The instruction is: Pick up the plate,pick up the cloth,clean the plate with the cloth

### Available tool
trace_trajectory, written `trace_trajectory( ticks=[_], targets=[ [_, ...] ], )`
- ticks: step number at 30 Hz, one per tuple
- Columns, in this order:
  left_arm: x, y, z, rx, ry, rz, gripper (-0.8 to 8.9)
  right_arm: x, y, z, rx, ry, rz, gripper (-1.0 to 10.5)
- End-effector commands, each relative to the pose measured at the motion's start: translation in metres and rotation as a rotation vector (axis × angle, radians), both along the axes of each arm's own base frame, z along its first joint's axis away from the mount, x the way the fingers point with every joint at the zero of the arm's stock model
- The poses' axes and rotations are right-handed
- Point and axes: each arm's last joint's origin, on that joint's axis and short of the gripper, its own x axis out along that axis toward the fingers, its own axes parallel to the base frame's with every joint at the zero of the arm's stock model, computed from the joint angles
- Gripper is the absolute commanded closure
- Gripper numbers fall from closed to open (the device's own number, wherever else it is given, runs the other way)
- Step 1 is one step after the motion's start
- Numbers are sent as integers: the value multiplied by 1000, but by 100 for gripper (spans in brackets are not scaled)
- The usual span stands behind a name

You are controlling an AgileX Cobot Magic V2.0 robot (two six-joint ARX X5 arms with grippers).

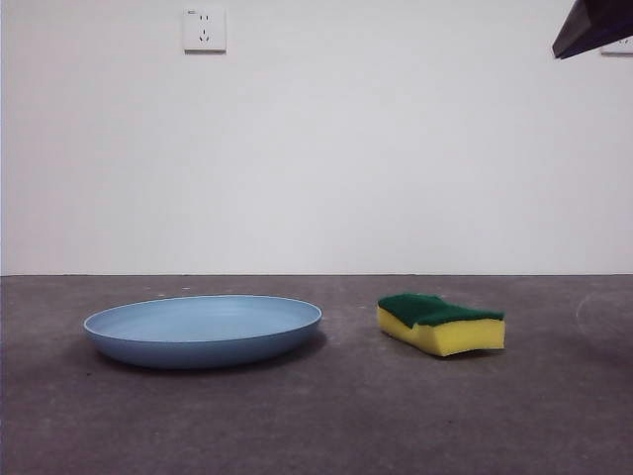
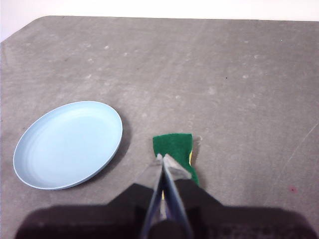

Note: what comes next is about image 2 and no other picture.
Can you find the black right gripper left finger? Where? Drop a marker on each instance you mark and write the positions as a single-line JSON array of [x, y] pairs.
[[99, 221]]

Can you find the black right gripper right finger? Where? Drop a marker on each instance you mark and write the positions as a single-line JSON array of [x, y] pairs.
[[236, 221]]

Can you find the light blue round plate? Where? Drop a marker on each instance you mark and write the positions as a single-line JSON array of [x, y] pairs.
[[67, 147]]

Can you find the yellow sponge with green pad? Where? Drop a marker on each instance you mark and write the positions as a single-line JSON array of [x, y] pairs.
[[174, 144]]

